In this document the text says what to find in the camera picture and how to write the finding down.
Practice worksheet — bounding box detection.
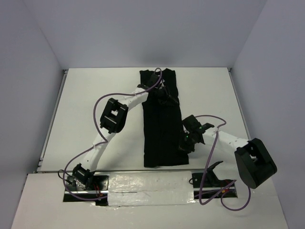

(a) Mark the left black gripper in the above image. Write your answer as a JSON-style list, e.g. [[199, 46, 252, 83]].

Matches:
[[153, 86, 178, 108]]

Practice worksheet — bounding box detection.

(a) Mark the black t-shirt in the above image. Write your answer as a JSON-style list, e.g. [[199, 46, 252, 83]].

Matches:
[[142, 68, 189, 168]]

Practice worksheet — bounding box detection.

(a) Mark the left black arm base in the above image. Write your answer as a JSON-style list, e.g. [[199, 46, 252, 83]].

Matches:
[[63, 175, 109, 206]]

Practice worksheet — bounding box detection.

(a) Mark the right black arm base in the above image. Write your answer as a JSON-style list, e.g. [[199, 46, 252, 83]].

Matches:
[[189, 161, 237, 199]]

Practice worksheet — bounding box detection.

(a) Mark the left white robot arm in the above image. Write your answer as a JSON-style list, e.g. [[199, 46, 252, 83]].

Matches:
[[72, 69, 188, 190]]

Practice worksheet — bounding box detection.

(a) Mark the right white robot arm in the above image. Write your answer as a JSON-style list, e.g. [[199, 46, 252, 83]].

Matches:
[[180, 115, 277, 189]]

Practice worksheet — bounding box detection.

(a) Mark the silver foil-covered panel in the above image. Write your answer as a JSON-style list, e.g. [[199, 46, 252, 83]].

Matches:
[[107, 171, 195, 206]]

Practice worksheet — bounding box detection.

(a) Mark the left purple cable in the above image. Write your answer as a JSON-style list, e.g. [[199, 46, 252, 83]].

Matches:
[[63, 67, 165, 201]]

